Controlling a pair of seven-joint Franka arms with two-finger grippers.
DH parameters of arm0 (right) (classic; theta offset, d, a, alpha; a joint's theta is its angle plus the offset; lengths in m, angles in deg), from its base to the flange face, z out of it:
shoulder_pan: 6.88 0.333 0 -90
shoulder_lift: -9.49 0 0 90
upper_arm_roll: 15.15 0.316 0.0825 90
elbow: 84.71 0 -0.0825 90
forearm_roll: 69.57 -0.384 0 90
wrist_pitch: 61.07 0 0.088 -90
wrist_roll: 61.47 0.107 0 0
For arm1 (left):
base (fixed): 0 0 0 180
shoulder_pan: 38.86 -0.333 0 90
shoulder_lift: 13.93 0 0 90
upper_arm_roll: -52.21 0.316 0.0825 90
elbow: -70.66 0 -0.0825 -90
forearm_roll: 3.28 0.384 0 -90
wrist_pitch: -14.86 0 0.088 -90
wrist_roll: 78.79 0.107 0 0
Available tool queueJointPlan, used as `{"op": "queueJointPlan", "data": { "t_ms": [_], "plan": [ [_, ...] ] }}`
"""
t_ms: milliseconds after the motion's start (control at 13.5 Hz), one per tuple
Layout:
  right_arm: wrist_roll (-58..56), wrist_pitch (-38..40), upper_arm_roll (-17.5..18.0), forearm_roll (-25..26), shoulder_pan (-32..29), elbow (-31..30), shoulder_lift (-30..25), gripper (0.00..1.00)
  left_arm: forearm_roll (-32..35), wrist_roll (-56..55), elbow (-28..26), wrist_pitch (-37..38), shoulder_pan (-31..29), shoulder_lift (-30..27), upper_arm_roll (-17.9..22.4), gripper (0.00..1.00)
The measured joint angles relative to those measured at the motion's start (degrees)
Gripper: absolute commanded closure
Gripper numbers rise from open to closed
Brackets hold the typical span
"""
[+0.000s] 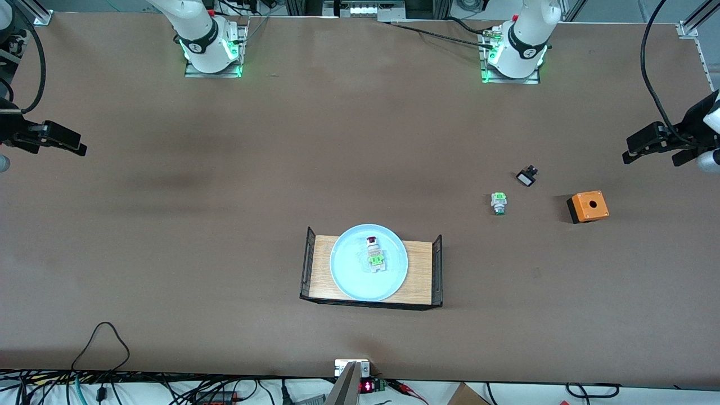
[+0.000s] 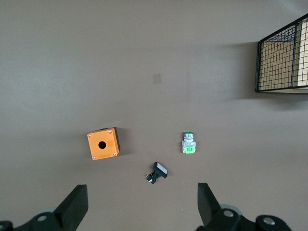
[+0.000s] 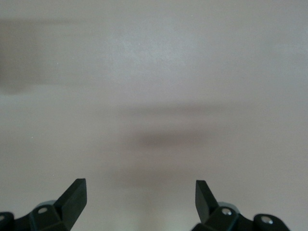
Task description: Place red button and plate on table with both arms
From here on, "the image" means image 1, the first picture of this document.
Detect light blue round plate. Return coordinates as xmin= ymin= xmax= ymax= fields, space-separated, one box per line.
xmin=330 ymin=224 xmax=409 ymax=302

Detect red push button switch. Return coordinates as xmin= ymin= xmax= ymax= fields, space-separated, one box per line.
xmin=364 ymin=236 xmax=388 ymax=275

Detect wooden tray black mesh sides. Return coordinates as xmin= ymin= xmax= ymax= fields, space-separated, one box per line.
xmin=299 ymin=227 xmax=444 ymax=311

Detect black power strip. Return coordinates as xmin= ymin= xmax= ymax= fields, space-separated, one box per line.
xmin=190 ymin=390 xmax=239 ymax=405

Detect brown cardboard box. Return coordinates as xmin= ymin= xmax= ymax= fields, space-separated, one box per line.
xmin=447 ymin=382 xmax=491 ymax=405

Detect white LED light bar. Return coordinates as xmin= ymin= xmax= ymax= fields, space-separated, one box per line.
xmin=323 ymin=0 xmax=407 ymax=21

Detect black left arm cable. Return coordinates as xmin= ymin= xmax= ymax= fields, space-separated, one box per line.
xmin=641 ymin=0 xmax=705 ymax=148

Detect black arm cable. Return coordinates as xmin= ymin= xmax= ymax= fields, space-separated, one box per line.
xmin=0 ymin=11 xmax=47 ymax=114
xmin=641 ymin=0 xmax=705 ymax=148

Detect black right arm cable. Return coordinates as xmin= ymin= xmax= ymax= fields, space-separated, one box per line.
xmin=0 ymin=11 xmax=47 ymax=114

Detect orange button enclosure box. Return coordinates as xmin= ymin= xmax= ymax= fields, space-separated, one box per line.
xmin=566 ymin=191 xmax=610 ymax=224

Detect aluminium corner bracket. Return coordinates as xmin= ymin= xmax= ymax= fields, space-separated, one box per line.
xmin=675 ymin=0 xmax=720 ymax=40
xmin=20 ymin=0 xmax=55 ymax=26

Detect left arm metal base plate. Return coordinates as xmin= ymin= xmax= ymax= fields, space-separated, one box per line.
xmin=481 ymin=27 xmax=542 ymax=85

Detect thin black looped cable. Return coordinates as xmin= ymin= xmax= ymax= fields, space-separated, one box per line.
xmin=70 ymin=322 xmax=131 ymax=375

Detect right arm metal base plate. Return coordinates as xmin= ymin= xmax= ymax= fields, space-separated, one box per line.
xmin=184 ymin=22 xmax=249 ymax=78

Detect black cable across table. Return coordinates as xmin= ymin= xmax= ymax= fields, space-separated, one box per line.
xmin=378 ymin=17 xmax=499 ymax=50

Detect red clip lead cable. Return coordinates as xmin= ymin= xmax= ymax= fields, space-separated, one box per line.
xmin=387 ymin=379 xmax=429 ymax=405

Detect aluminium camera post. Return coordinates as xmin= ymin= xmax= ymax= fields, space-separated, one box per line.
xmin=325 ymin=359 xmax=372 ymax=405

